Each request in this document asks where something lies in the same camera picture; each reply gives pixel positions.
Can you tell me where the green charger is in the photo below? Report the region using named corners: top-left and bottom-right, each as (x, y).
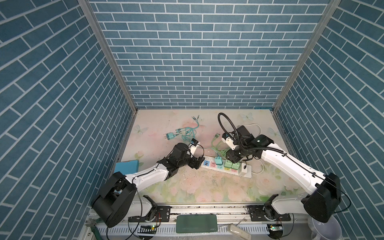
top-left (231, 163), bottom-right (241, 170)
top-left (224, 160), bottom-right (233, 169)

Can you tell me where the white charger adapter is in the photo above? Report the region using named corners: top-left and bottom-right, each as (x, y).
top-left (241, 163), bottom-right (248, 176)

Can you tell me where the white power strip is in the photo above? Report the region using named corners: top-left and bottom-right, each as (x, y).
top-left (201, 157), bottom-right (252, 178)

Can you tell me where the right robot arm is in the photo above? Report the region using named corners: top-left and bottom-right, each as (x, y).
top-left (222, 126), bottom-right (341, 223)

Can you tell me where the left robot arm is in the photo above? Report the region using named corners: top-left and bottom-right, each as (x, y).
top-left (92, 139), bottom-right (205, 228)

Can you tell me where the blue sheet at left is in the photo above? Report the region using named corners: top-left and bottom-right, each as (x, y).
top-left (114, 160), bottom-right (139, 175)

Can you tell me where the white small device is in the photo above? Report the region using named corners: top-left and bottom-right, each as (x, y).
top-left (227, 224), bottom-right (251, 240)

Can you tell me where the white bowl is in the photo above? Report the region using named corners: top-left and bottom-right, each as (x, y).
top-left (308, 216), bottom-right (343, 240)

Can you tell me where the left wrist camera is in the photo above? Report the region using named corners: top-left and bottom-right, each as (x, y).
top-left (188, 139), bottom-right (199, 156)

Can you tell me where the teal multi-head cable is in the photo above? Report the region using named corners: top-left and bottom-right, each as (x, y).
top-left (175, 115), bottom-right (201, 145)

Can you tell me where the green multi-head cable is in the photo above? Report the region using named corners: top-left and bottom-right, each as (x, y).
top-left (209, 133), bottom-right (232, 160)

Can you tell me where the black corrugated cable conduit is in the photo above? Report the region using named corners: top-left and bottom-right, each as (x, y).
top-left (217, 112), bottom-right (244, 145)

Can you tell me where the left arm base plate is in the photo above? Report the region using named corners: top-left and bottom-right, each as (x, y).
top-left (128, 206), bottom-right (171, 223)

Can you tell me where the green box on rail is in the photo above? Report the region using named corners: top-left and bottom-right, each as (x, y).
top-left (176, 214), bottom-right (218, 234)

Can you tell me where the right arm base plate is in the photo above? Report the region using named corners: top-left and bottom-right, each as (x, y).
top-left (246, 205), bottom-right (292, 222)

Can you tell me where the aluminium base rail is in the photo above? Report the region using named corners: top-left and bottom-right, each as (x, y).
top-left (79, 203), bottom-right (311, 240)

